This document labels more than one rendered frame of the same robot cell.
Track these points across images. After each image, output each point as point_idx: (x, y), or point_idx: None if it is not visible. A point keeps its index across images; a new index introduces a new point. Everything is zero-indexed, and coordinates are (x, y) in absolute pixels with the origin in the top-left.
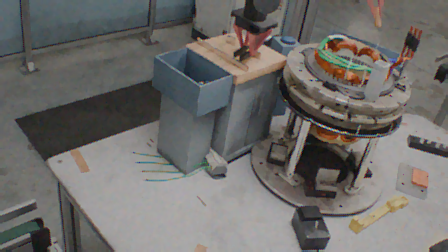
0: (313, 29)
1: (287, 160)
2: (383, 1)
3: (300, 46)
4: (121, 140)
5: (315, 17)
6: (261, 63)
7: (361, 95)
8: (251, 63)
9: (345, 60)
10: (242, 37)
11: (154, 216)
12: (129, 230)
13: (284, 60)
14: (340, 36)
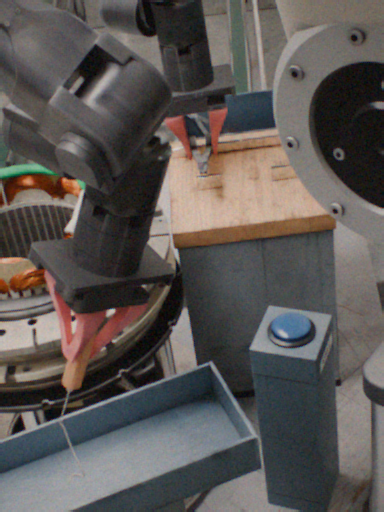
0: (372, 500)
1: (125, 383)
2: (52, 297)
3: (165, 230)
4: (343, 227)
5: (371, 461)
6: (183, 186)
7: None
8: (193, 174)
9: (6, 168)
10: (209, 119)
11: (167, 213)
12: (165, 189)
13: (171, 223)
14: (74, 213)
